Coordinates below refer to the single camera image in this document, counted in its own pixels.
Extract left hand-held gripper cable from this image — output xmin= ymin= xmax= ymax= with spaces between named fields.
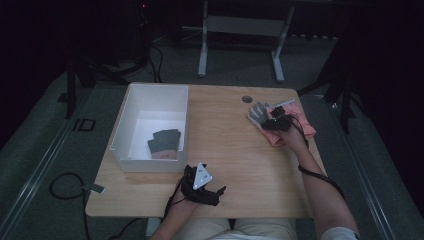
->
xmin=162 ymin=174 xmax=188 ymax=222

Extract person's legs in beige trousers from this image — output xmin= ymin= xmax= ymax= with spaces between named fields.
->
xmin=181 ymin=217 xmax=298 ymax=240

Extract small grey cable adapter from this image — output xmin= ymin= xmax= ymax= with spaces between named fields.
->
xmin=82 ymin=182 xmax=106 ymax=196

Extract hand-held gripper cable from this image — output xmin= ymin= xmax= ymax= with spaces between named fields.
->
xmin=162 ymin=174 xmax=188 ymax=222
xmin=287 ymin=112 xmax=347 ymax=202

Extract person's left hand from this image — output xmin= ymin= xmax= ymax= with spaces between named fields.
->
xmin=171 ymin=188 xmax=202 ymax=217

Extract person's right hand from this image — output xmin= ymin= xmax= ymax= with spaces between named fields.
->
xmin=277 ymin=124 xmax=310 ymax=157

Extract black rectangular floor bracket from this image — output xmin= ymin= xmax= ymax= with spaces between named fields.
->
xmin=71 ymin=117 xmax=97 ymax=133

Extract right hand-held gripper cable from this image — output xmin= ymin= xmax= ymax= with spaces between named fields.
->
xmin=287 ymin=112 xmax=347 ymax=202

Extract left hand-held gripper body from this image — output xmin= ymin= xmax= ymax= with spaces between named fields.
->
xmin=180 ymin=162 xmax=221 ymax=205

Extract white storage box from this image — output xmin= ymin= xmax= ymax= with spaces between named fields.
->
xmin=109 ymin=82 xmax=190 ymax=174

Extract white shirt sleeve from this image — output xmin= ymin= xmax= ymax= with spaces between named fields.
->
xmin=320 ymin=226 xmax=362 ymax=240

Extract black tripod stand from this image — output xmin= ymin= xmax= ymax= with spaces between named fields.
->
xmin=297 ymin=29 xmax=366 ymax=135
xmin=57 ymin=0 xmax=164 ymax=120

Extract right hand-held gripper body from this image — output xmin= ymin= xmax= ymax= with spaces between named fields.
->
xmin=261 ymin=98 xmax=296 ymax=132

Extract grey knit glove pink cuff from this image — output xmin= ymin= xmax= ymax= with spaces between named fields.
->
xmin=147 ymin=138 xmax=178 ymax=161
xmin=152 ymin=128 xmax=182 ymax=152

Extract black floor cable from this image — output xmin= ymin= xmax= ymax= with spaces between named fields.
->
xmin=48 ymin=172 xmax=92 ymax=240

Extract grey metal desk frame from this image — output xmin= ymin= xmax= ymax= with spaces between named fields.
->
xmin=197 ymin=0 xmax=297 ymax=84

